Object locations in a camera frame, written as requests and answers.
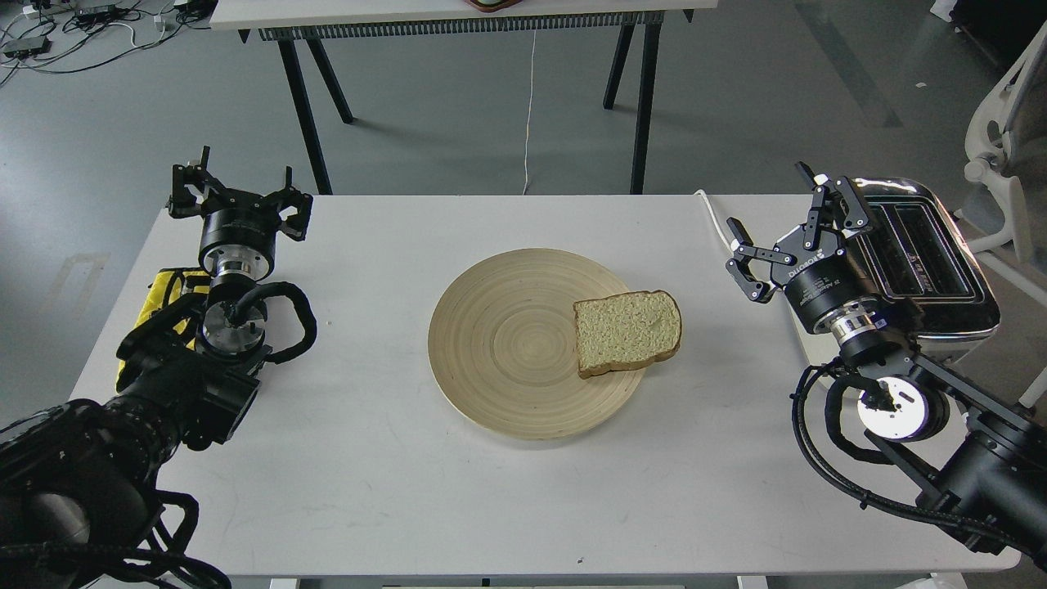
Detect round wooden plate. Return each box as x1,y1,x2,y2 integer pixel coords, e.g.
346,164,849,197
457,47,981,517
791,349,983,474
429,249,644,440

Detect white toaster power cable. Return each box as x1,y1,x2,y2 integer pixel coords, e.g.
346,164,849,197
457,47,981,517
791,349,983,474
694,189,735,251

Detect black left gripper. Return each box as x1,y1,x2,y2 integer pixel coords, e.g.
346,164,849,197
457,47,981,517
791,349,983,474
168,146,313,259

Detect slice of bread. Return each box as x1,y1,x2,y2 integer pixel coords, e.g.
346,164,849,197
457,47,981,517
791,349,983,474
573,290,683,378

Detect cream and chrome toaster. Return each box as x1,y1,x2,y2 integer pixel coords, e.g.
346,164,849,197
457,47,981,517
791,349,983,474
823,178,1000,364

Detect cables and power strips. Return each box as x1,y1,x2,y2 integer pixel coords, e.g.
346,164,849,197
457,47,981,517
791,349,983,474
0,0,218,89

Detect yellow cloth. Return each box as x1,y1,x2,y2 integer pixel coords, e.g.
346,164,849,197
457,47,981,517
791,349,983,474
115,268,210,393

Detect thin white hanging cable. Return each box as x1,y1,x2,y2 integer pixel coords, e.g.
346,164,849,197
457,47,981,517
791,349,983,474
522,29,538,196

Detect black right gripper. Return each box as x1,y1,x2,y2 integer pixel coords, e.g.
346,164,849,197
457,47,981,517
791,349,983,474
726,161,876,335

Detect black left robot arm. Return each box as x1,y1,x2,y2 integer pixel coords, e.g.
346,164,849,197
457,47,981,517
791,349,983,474
1,148,317,588

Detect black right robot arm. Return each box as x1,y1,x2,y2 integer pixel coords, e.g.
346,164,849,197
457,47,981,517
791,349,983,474
726,163,1046,568

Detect brown object on far table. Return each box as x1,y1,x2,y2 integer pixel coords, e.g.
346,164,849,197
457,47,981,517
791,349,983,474
466,0,519,12

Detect white office chair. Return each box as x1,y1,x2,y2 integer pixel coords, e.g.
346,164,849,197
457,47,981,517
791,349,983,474
964,24,1046,305

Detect white background table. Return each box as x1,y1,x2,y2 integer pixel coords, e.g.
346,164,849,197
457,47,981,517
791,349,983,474
209,1,717,195

